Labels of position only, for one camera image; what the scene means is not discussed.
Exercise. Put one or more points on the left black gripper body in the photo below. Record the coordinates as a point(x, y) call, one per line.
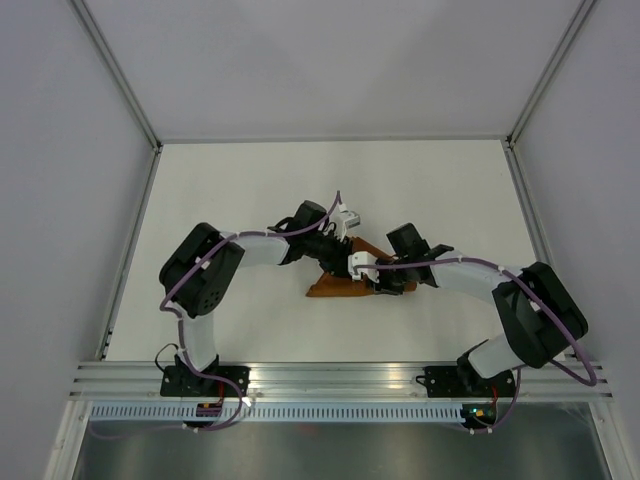
point(330, 252)

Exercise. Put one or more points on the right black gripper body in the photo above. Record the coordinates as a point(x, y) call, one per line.
point(392, 280)

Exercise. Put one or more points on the brown cloth napkin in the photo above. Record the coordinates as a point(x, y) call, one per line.
point(342, 285)

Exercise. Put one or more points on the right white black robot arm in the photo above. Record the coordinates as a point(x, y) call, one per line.
point(539, 317)

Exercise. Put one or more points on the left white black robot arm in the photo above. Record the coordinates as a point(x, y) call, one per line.
point(198, 274)

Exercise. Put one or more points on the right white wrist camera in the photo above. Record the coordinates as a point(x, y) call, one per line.
point(362, 265)

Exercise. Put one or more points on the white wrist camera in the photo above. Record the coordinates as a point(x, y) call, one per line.
point(362, 265)
point(345, 220)

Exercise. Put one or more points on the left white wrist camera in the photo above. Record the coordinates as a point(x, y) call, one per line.
point(345, 220)

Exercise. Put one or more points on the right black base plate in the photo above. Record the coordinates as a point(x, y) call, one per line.
point(454, 382)

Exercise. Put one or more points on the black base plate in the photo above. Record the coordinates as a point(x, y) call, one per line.
point(179, 382)
point(454, 382)

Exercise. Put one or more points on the rear aluminium frame bar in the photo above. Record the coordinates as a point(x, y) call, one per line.
point(336, 138)

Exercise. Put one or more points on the white slotted cable duct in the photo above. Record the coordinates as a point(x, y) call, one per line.
point(286, 412)

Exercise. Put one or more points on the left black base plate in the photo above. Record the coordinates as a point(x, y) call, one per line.
point(179, 382)

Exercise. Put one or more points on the aluminium front rail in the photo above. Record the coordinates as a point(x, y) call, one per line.
point(323, 382)

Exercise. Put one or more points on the left aluminium frame post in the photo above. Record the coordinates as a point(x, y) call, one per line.
point(101, 46)

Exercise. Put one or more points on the aluminium frame post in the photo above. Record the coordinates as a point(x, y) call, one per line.
point(101, 46)
point(553, 65)

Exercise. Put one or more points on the right aluminium frame post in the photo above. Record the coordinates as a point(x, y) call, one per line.
point(553, 65)

